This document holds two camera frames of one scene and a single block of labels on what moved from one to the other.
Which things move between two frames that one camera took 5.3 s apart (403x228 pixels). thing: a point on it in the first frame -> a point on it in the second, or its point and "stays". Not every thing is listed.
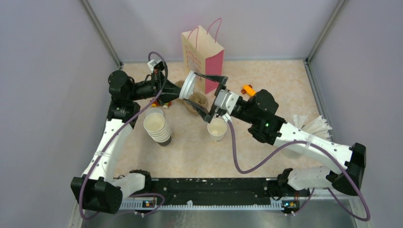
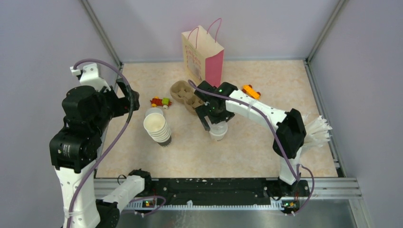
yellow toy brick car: x=248 y=90 stays
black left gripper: x=170 y=91 -> x=123 y=103
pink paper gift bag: x=203 y=54 stays
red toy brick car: x=157 y=103 stays
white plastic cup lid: x=187 y=87 -> x=218 y=128
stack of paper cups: x=155 y=124 stays
